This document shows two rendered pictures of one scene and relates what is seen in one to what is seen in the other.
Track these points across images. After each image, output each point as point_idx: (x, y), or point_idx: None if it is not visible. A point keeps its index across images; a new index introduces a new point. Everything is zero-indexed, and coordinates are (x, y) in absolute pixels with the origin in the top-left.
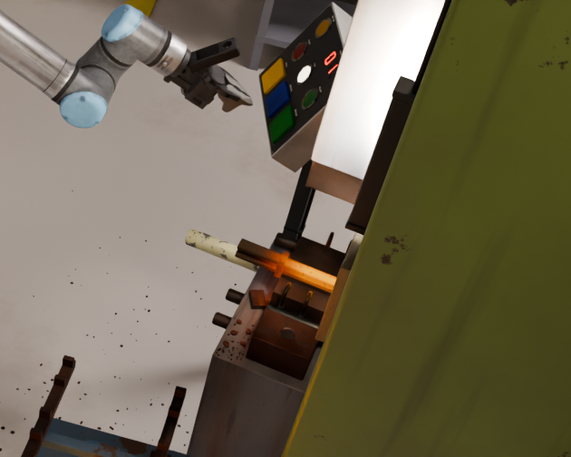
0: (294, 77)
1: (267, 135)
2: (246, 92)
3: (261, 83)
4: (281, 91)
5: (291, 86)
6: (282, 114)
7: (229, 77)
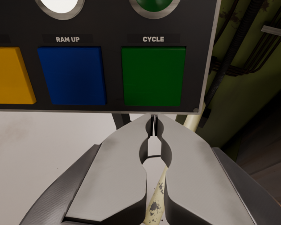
0: (42, 24)
1: (141, 113)
2: (141, 120)
3: None
4: (62, 62)
5: (64, 37)
6: (133, 71)
7: (92, 187)
